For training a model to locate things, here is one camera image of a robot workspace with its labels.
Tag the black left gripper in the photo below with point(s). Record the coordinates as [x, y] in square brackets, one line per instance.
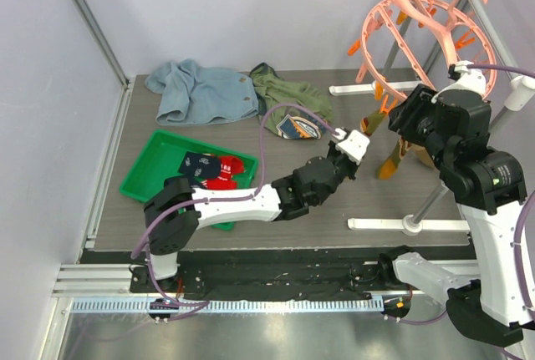
[333, 150]

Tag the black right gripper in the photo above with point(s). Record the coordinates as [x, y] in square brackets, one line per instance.
[406, 114]

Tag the olive orange sock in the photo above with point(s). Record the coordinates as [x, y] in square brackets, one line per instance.
[391, 164]
[370, 123]

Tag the red snowflake sock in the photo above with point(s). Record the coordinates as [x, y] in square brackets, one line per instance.
[230, 166]
[212, 184]

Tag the navy santa sock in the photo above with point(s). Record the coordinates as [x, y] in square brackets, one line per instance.
[200, 166]

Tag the brown ribbed sock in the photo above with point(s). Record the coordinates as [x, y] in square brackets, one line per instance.
[423, 156]

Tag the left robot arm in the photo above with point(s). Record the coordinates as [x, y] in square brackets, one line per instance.
[178, 211]

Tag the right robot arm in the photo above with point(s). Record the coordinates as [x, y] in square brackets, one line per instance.
[490, 191]

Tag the pink round clip hanger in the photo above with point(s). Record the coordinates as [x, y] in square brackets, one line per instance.
[413, 26]

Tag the olive green printed shirt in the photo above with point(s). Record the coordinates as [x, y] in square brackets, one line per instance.
[289, 122]

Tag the grey drying rack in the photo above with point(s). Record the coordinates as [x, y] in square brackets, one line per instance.
[439, 212]

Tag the light blue denim garment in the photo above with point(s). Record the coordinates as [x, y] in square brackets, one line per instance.
[192, 95]

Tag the green plastic tray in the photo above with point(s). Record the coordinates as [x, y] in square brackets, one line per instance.
[161, 157]

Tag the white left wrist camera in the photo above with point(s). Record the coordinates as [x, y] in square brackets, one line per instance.
[351, 143]

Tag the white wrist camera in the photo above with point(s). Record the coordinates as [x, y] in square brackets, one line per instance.
[351, 143]
[466, 78]

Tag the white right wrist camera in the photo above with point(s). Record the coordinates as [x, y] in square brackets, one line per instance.
[466, 78]

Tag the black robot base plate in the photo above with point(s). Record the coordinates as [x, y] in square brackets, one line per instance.
[265, 275]

